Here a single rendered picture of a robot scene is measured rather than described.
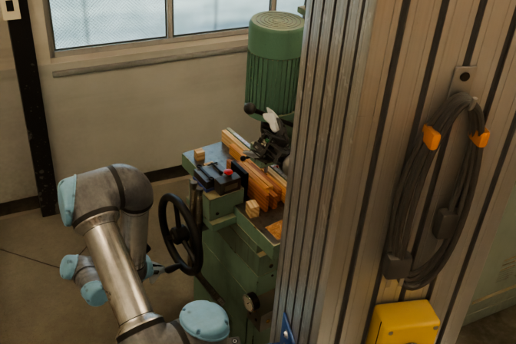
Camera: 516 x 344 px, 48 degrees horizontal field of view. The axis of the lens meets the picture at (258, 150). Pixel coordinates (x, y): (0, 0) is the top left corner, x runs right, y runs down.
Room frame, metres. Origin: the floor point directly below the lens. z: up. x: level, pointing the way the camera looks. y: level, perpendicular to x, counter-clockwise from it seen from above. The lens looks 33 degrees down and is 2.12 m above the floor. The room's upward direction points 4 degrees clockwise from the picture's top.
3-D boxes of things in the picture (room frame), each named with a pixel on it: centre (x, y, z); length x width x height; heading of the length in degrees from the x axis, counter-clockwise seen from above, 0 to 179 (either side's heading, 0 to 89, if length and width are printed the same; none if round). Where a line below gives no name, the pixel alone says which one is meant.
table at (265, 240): (1.63, 0.06, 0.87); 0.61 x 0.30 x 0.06; 37
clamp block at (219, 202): (1.58, 0.13, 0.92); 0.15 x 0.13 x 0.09; 37
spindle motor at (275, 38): (1.68, -0.03, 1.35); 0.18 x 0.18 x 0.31
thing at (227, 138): (1.71, -0.04, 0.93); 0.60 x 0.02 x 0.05; 37
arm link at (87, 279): (1.22, 0.44, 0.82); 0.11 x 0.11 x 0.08; 36
